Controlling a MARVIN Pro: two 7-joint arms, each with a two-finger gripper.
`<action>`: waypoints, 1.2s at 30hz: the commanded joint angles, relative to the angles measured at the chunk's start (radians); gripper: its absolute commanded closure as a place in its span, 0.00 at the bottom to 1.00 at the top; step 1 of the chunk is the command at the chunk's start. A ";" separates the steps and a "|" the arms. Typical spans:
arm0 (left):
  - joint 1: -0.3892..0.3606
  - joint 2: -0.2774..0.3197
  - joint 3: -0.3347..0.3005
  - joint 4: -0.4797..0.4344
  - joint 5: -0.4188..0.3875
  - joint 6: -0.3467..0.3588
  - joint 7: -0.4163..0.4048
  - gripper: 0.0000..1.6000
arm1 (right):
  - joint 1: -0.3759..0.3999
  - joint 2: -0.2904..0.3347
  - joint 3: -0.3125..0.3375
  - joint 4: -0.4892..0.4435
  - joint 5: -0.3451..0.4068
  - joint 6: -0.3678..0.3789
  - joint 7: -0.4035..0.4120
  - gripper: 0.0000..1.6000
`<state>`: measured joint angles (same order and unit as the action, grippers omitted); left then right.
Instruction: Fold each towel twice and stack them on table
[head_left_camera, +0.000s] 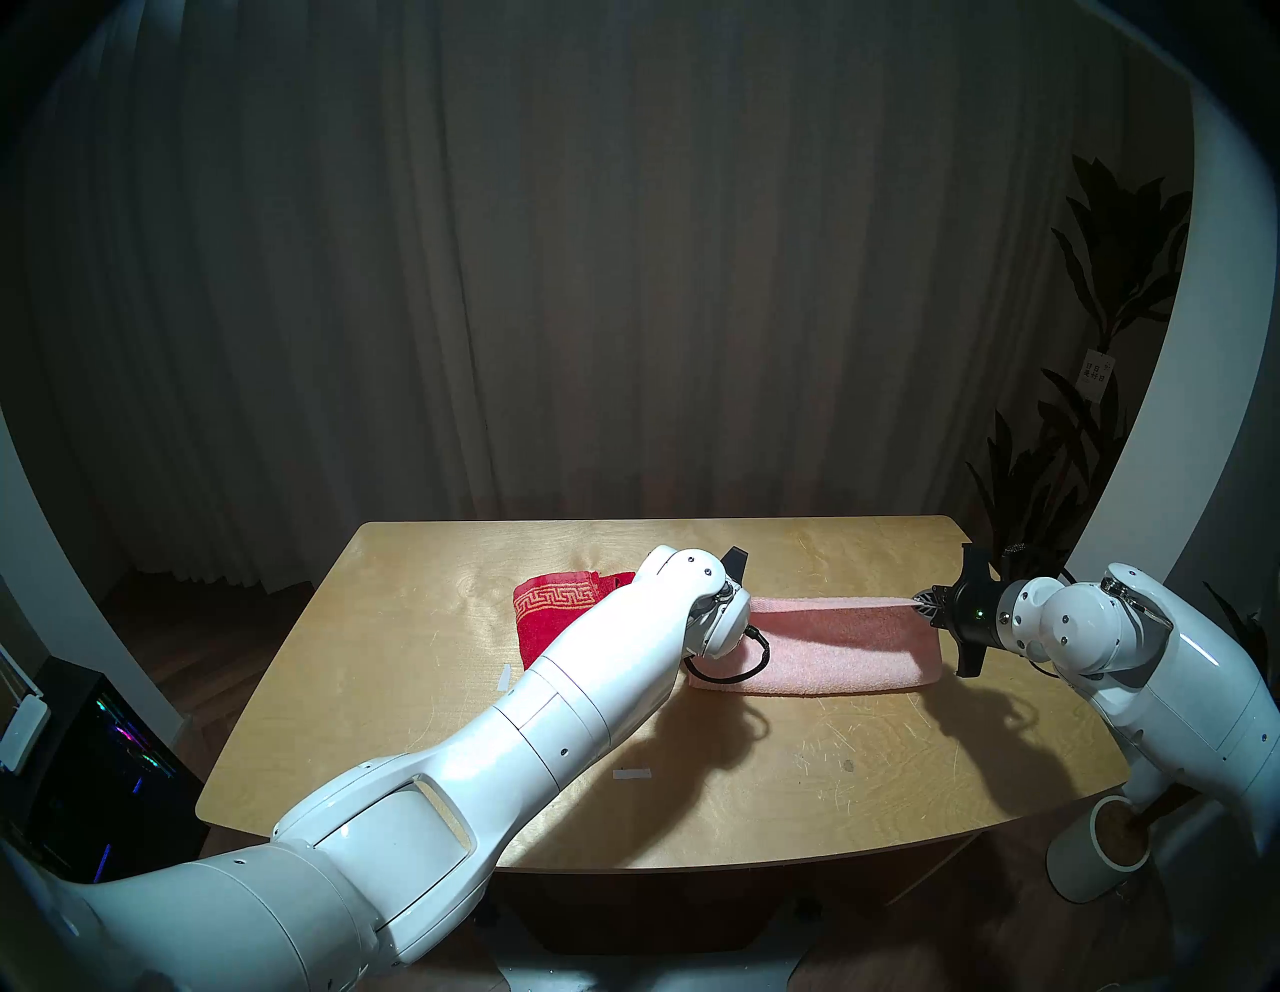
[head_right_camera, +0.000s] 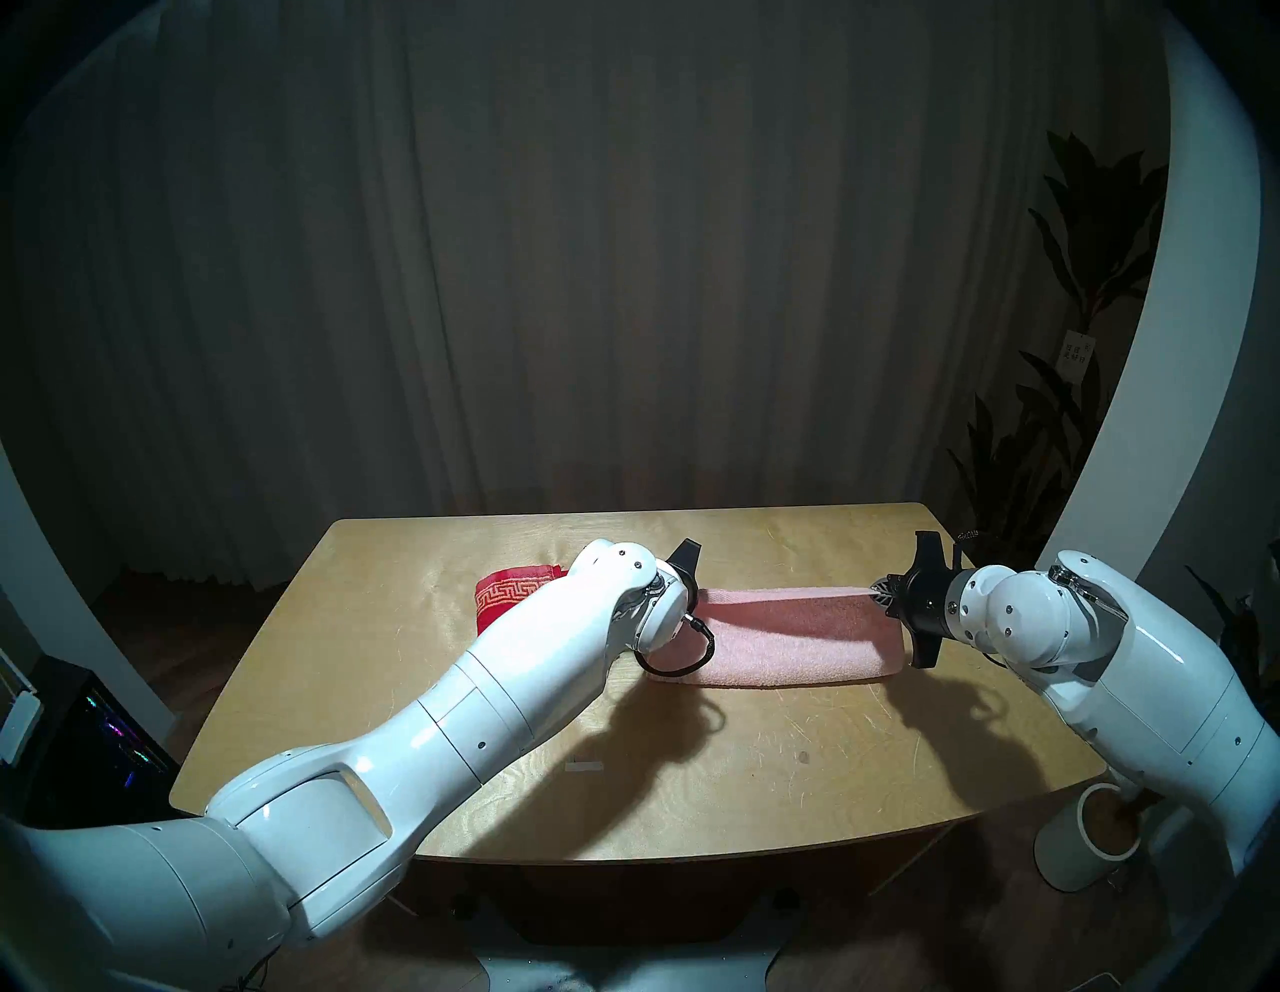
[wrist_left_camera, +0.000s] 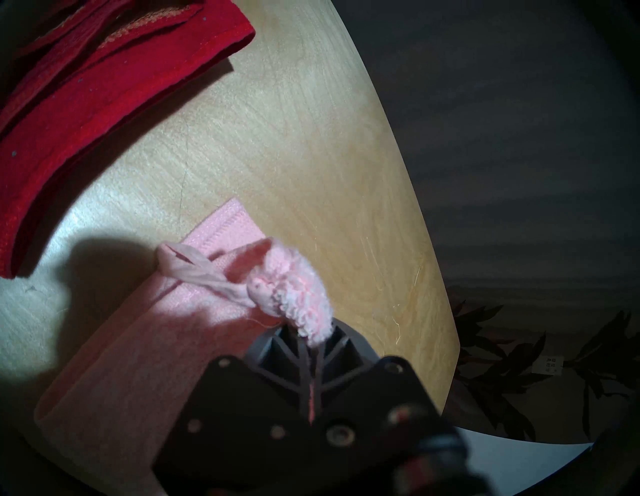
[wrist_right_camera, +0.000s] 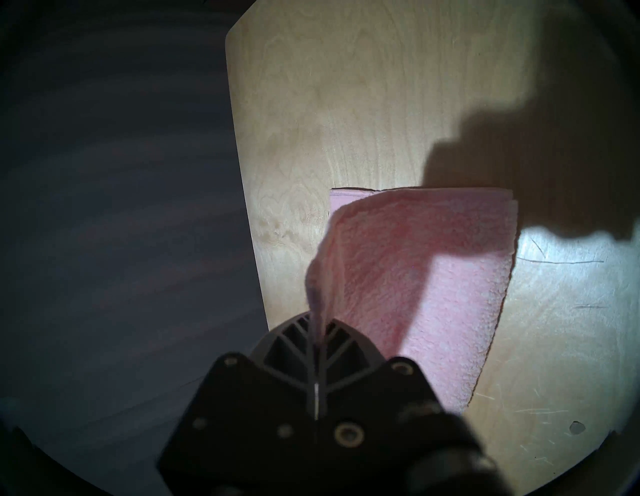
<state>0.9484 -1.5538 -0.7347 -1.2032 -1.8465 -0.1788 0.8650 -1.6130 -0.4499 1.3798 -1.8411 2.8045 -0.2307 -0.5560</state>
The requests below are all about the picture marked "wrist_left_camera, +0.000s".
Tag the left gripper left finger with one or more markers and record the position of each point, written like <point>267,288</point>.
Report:
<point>240,420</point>

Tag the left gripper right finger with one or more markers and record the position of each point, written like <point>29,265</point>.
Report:
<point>365,400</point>

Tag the plain pink towel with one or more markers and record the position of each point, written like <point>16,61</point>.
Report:
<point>150,360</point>

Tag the red towel with gold pattern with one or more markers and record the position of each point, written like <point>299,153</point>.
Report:
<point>75,100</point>

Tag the tall dark leafy plant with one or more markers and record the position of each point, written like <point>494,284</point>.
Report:
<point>500,385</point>

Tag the white paper plant tag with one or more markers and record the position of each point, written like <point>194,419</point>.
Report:
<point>547,365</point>

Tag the grey pleated curtain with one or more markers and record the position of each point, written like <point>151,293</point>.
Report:
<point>500,125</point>

